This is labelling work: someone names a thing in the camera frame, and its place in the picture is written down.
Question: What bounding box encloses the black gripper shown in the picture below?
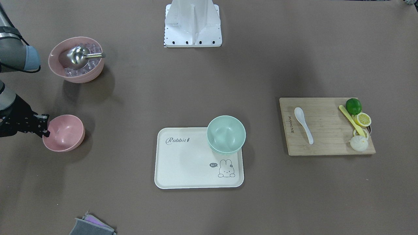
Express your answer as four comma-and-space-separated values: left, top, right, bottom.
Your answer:
0, 95, 50, 137

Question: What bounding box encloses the small pink bowl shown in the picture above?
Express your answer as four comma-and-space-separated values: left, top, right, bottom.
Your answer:
43, 115, 86, 152

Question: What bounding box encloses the white ceramic spoon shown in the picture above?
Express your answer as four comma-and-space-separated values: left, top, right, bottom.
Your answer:
294, 107, 314, 145

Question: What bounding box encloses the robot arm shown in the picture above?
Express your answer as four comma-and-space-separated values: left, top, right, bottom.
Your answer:
0, 7, 50, 137

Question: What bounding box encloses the large pink ice bowl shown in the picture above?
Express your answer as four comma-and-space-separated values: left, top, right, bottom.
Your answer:
48, 36, 104, 83

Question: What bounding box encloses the metal ice scoop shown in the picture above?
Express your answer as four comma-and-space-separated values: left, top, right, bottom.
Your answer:
64, 46, 106, 70

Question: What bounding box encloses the grey folded cloth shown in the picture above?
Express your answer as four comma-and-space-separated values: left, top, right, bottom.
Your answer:
69, 213, 117, 235

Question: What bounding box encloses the cream rabbit tray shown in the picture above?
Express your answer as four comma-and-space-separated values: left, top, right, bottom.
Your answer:
154, 127, 244, 189

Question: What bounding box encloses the bamboo cutting board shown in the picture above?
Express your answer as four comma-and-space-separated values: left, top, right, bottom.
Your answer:
279, 98, 361, 156

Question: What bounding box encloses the green lime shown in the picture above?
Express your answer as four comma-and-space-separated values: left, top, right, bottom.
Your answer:
346, 98, 362, 116

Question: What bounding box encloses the yellow plastic knife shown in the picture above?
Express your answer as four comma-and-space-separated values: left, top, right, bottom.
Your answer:
338, 105, 367, 137

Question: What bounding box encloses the lemon half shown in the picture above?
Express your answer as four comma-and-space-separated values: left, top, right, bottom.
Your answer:
353, 112, 372, 127

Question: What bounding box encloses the lemon slice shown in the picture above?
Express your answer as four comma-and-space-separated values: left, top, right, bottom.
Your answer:
353, 129, 370, 140

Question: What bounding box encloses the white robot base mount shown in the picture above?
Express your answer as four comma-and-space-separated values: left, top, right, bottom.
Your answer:
163, 0, 223, 48

